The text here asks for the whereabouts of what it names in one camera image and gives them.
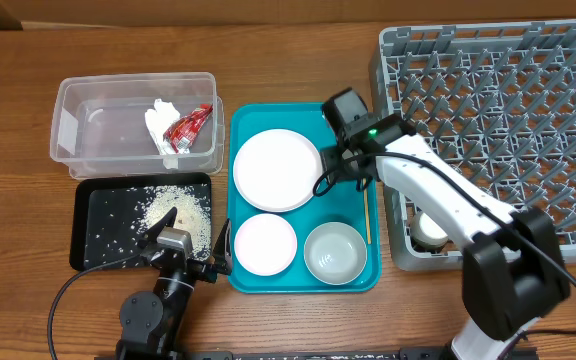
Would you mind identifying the grey bowl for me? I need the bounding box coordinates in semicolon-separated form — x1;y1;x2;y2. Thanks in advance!
304;222;368;286

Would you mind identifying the black rectangular tray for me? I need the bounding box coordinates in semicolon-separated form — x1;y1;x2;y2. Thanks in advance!
69;173;212;271

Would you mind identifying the pile of rice grains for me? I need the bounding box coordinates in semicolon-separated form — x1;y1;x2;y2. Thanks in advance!
85;184;213;264

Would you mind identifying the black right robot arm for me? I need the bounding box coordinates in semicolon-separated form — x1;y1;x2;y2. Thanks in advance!
321;88;570;359

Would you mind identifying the clear plastic waste bin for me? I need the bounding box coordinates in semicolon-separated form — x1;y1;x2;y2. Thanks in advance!
50;72;225;179

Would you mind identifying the white tissue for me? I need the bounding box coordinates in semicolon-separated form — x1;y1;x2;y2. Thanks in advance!
144;99;181;170

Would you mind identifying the pink bowl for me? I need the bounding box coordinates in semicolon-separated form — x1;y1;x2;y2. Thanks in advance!
234;213;298;276

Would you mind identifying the black rail at table edge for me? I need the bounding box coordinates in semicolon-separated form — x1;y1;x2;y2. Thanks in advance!
184;346;449;360

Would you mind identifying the red snack wrapper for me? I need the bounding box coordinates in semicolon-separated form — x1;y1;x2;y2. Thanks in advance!
163;104;213;153

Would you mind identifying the white cup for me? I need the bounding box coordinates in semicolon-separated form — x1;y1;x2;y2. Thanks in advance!
410;212;449;250

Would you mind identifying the wooden chopstick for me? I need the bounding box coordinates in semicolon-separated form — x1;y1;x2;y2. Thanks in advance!
363;189;372;245

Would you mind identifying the teal plastic serving tray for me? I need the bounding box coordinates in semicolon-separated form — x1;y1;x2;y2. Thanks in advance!
229;102;381;294

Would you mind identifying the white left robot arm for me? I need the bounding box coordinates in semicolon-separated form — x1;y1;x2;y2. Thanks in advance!
114;208;233;359

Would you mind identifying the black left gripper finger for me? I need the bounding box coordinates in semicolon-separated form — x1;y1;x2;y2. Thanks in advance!
212;219;232;275
137;207;177;248

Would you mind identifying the grey dishwasher rack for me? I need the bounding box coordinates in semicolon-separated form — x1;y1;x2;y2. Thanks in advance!
369;19;576;263

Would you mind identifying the pink round plate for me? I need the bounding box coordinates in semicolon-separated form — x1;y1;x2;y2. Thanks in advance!
233;129;323;213

